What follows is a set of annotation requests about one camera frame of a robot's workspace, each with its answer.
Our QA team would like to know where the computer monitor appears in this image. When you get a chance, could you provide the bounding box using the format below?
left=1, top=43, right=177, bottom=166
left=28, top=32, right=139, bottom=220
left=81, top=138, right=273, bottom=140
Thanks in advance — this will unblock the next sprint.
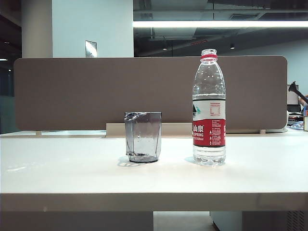
left=287, top=84, right=300, bottom=105

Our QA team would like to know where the clear water bottle red label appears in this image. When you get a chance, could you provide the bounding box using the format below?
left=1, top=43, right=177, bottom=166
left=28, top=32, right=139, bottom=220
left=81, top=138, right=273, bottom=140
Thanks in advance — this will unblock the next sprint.
left=192, top=48, right=227, bottom=167

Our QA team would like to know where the silver wall plate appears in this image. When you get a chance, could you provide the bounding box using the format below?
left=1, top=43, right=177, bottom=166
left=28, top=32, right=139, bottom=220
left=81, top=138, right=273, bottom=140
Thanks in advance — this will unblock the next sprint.
left=85, top=40, right=97, bottom=58

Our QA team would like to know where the transparent grey glass mug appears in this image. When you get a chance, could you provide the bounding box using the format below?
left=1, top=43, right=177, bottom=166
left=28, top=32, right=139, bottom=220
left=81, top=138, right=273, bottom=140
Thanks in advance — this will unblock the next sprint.
left=124, top=111, right=162, bottom=162

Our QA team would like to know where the long ceiling light strip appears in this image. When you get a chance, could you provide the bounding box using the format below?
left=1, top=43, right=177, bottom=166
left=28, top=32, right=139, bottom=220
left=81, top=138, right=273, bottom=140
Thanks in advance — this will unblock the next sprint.
left=132, top=20, right=308, bottom=28

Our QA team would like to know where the beige cable tray flap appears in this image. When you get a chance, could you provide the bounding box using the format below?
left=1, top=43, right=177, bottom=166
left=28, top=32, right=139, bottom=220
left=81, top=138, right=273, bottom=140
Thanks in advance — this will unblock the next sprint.
left=105, top=123, right=193, bottom=138

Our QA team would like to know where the brown desk partition panel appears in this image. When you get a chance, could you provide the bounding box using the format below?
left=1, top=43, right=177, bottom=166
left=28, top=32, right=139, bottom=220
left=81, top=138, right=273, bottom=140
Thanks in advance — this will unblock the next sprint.
left=13, top=55, right=289, bottom=131

